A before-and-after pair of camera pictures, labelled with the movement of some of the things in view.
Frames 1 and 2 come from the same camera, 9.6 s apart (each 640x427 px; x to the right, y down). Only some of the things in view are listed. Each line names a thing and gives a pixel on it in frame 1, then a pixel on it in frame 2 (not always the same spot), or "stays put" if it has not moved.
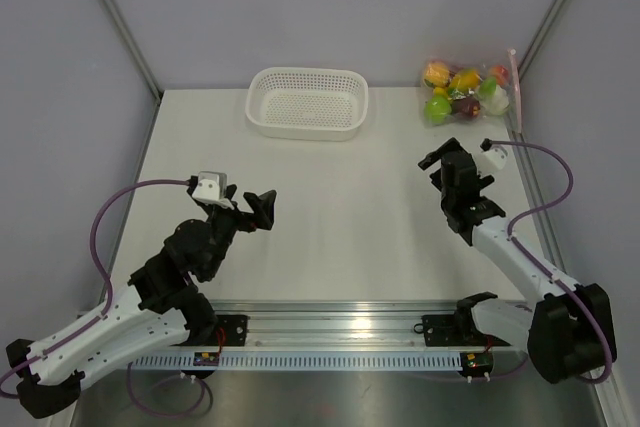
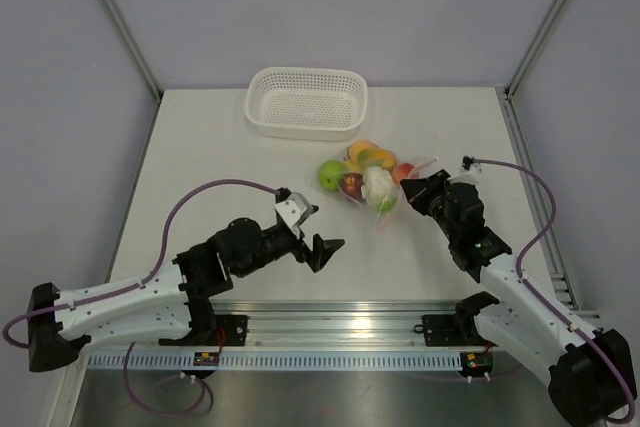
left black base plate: x=234 y=328 stays put
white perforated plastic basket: x=313 y=104 stays put
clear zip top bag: x=453 y=93 to x=368 y=174
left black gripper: x=262 y=206 to x=321 y=251
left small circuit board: x=206 y=359 stays put
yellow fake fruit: x=438 y=74 to x=356 y=147
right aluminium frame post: x=558 y=2 stays put
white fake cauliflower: x=498 y=102 to x=379 y=189
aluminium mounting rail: x=339 y=322 stays put
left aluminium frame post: x=136 y=52 stays put
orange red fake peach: x=500 y=72 to x=400 y=171
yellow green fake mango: x=465 y=80 to x=368 y=157
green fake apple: x=437 y=109 to x=330 y=174
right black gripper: x=434 y=156 to x=418 y=191
